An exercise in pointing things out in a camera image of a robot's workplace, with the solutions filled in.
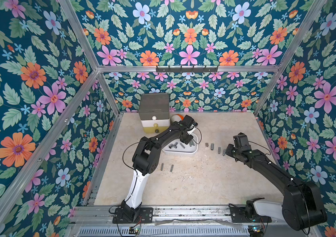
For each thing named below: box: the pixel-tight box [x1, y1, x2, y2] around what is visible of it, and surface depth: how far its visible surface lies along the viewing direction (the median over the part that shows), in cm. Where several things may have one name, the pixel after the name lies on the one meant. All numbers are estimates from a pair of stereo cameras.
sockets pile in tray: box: [168, 139, 196, 149], surface depth 101 cm
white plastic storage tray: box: [161, 133, 199, 155], surface depth 100 cm
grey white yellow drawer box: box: [139, 92, 171, 134], surface depth 102 cm
